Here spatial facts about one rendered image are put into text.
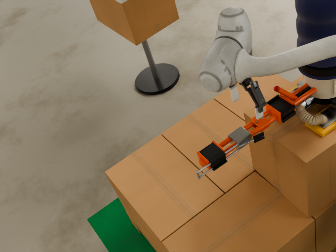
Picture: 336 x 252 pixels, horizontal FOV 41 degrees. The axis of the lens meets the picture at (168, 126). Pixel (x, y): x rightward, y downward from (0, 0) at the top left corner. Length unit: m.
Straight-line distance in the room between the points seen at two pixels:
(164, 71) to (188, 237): 2.07
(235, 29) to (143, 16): 1.86
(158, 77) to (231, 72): 2.59
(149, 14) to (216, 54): 1.94
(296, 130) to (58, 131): 2.37
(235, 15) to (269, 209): 1.08
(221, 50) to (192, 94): 2.34
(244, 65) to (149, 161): 1.32
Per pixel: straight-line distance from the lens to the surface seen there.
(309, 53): 1.34
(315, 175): 1.94
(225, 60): 1.31
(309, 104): 1.96
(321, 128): 1.93
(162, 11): 3.30
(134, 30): 3.21
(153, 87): 3.81
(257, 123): 1.80
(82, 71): 4.38
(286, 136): 1.93
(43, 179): 3.55
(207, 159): 1.69
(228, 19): 1.41
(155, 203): 2.33
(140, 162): 2.53
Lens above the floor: 2.38
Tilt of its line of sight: 43 degrees down
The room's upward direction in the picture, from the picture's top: 19 degrees counter-clockwise
